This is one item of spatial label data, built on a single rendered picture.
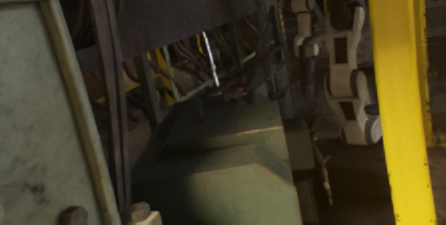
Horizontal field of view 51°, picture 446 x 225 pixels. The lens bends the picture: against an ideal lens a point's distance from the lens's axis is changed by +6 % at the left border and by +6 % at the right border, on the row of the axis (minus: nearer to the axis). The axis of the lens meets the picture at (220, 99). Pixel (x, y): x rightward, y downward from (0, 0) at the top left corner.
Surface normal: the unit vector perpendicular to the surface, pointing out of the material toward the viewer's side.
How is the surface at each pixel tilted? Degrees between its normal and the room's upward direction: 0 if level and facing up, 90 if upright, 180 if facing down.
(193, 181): 90
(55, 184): 90
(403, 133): 90
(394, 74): 90
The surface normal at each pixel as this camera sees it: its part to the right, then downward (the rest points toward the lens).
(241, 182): -0.06, 0.25
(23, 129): 0.90, -0.07
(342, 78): -0.57, -0.11
